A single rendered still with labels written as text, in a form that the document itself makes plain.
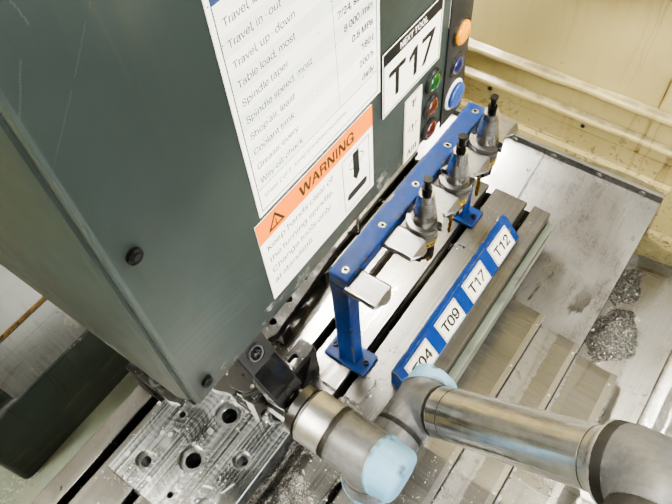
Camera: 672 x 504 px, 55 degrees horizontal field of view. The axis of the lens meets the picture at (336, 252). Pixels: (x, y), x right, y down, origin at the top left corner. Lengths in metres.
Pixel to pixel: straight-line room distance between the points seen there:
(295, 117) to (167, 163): 0.12
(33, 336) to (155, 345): 0.94
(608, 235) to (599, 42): 0.47
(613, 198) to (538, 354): 0.44
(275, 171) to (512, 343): 1.15
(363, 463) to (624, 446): 0.30
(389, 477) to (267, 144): 0.49
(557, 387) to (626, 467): 0.85
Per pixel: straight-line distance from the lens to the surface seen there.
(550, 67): 1.60
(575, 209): 1.71
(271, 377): 0.84
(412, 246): 1.08
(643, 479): 0.70
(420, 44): 0.60
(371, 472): 0.82
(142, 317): 0.43
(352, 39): 0.49
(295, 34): 0.43
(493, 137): 1.21
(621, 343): 1.71
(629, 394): 1.65
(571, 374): 1.59
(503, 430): 0.83
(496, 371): 1.51
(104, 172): 0.35
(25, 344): 1.41
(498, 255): 1.43
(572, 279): 1.66
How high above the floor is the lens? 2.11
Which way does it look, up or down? 56 degrees down
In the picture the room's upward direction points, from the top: 6 degrees counter-clockwise
